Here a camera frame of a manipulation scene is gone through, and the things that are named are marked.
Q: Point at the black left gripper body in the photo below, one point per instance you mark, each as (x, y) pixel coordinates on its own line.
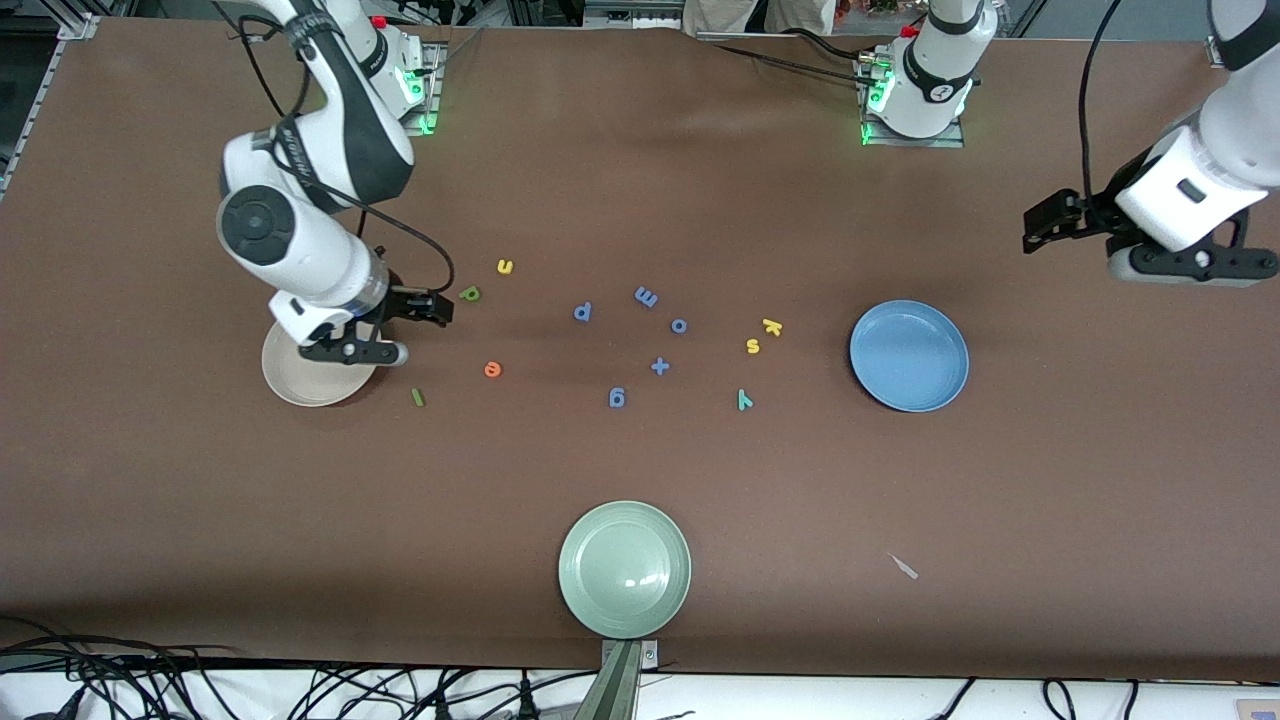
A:
(1092, 212)

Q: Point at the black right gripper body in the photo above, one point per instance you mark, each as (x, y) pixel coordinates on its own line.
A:
(399, 302)

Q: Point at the blue foam letter m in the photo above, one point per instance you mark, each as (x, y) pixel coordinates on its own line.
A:
(646, 296)

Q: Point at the beige brown plate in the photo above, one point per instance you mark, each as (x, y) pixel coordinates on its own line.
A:
(320, 385)

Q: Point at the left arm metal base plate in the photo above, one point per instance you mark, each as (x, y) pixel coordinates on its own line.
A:
(950, 142)

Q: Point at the aluminium frame rail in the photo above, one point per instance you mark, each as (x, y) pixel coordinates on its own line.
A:
(640, 15)

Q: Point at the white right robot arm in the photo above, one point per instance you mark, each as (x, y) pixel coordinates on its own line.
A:
(300, 240)

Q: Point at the white paper scrap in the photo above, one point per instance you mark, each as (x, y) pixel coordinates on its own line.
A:
(903, 567)

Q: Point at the aluminium frame profile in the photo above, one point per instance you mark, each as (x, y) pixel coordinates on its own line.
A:
(30, 115)
(1214, 55)

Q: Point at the yellow foam letter k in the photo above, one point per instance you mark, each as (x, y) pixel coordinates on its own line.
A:
(771, 326)

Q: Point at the pale green plate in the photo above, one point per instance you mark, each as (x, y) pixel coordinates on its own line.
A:
(625, 570)

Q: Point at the metal camera stand bracket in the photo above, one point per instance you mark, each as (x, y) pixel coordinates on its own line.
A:
(622, 690)

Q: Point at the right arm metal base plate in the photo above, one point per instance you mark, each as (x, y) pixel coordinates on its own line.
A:
(437, 70)

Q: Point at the blue plate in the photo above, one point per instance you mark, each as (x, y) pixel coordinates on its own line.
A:
(909, 356)

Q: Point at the person in beige trousers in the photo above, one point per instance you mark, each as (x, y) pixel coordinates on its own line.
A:
(720, 15)

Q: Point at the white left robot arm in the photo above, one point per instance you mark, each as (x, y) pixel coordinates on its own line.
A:
(1200, 160)

